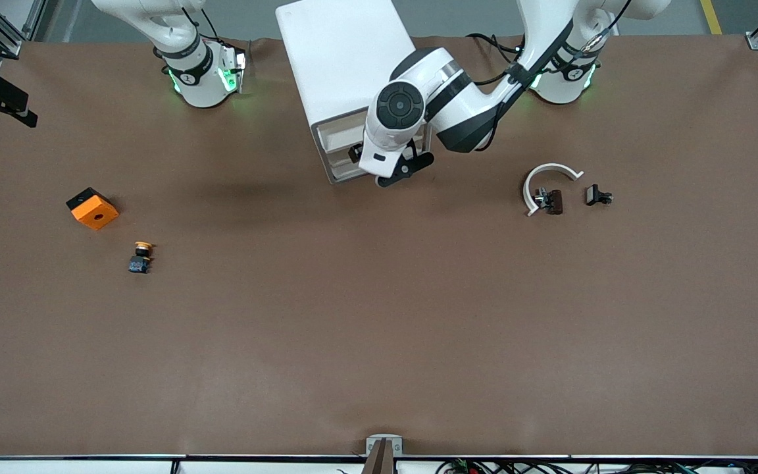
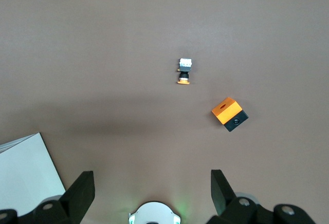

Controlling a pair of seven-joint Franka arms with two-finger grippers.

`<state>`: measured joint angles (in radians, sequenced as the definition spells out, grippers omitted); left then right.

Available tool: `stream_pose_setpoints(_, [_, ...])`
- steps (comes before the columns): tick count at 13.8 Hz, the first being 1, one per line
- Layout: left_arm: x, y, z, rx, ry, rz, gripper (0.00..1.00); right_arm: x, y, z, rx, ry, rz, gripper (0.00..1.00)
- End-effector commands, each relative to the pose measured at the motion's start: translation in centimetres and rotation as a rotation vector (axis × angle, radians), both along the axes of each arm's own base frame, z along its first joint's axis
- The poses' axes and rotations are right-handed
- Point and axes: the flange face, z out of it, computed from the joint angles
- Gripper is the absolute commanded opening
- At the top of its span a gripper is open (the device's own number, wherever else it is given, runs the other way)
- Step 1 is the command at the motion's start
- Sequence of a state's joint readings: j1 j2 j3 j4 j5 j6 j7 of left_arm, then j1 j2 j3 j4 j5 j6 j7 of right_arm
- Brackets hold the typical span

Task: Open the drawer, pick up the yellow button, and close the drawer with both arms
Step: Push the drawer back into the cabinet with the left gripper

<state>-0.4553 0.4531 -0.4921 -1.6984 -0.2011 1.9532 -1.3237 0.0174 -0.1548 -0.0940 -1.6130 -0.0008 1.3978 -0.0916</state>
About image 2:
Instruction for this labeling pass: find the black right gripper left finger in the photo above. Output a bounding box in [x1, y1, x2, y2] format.
[17, 171, 95, 224]

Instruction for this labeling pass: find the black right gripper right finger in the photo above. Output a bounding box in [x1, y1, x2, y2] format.
[207, 170, 275, 224]

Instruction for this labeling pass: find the orange push button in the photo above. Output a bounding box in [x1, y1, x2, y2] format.
[176, 58, 193, 85]

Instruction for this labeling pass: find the white drawer cabinet shell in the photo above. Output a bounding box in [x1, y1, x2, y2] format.
[0, 132, 66, 217]

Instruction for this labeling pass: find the orange and black button box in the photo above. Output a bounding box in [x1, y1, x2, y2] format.
[211, 97, 249, 133]

